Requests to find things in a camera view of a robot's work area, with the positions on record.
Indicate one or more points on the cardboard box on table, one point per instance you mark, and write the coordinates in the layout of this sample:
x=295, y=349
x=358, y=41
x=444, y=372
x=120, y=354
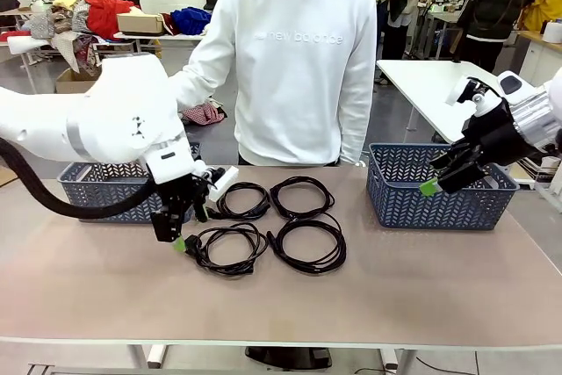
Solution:
x=140, y=23

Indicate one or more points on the background table with clothes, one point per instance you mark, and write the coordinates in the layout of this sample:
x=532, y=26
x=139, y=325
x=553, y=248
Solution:
x=149, y=36

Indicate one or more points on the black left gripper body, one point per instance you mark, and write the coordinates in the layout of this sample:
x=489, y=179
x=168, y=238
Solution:
x=177, y=195

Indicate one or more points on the red checkered cloth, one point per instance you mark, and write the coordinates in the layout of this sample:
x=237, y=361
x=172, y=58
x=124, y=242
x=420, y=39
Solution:
x=206, y=114

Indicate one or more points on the white background table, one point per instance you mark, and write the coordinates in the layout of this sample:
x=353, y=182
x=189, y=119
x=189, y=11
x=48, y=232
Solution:
x=421, y=81

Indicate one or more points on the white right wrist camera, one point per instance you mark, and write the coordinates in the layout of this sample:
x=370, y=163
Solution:
x=456, y=91

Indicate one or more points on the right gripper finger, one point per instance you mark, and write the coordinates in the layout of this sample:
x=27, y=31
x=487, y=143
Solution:
x=461, y=179
x=456, y=154

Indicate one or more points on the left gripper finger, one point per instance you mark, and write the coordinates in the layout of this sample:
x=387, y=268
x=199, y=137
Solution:
x=202, y=208
x=169, y=228

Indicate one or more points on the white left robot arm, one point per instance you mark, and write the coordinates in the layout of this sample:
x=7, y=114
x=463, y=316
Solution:
x=110, y=107

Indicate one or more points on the open cardboard floor box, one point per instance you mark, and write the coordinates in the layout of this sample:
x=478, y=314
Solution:
x=70, y=81

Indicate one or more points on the person in white sweatshirt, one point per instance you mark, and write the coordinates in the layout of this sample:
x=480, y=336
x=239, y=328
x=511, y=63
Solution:
x=290, y=85

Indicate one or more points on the blue cloth pile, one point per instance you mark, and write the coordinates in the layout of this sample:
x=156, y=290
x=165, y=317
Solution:
x=189, y=19

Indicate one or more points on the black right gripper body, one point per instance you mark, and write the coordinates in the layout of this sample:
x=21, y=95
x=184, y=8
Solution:
x=496, y=138

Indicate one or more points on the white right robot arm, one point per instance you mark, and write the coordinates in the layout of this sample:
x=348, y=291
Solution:
x=535, y=107

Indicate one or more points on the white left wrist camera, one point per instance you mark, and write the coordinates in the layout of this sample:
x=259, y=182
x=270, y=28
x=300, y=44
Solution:
x=225, y=182

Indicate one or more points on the white table leg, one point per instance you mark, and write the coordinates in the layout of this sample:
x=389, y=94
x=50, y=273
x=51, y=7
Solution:
x=156, y=355
x=391, y=359

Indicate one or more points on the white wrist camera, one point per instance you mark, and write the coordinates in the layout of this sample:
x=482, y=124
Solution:
x=225, y=182
x=456, y=91

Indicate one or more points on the red cloth pile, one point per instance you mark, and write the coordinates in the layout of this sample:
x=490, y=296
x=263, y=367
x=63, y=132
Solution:
x=105, y=15

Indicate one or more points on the blue-grey plastic basket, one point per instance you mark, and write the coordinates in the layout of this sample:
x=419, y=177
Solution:
x=88, y=190
x=417, y=212

